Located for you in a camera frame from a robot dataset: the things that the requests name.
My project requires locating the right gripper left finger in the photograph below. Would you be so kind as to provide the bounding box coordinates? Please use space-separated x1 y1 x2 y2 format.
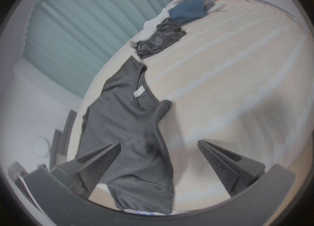
50 142 122 195

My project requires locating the blue-green curtain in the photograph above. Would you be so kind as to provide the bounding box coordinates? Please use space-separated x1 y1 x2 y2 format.
22 0 183 99

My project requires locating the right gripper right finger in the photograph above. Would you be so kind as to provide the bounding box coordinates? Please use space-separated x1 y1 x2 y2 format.
197 140 266 195

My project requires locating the bed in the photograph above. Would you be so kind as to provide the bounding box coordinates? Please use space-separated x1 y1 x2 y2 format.
74 0 312 217

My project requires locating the pile of clothes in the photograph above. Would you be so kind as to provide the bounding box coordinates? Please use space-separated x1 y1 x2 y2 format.
143 0 230 40

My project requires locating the black sleeveless top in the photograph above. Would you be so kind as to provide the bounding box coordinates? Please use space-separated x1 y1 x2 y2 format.
76 56 175 216

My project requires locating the black satin garment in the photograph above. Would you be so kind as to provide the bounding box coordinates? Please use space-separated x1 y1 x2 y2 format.
130 17 187 60

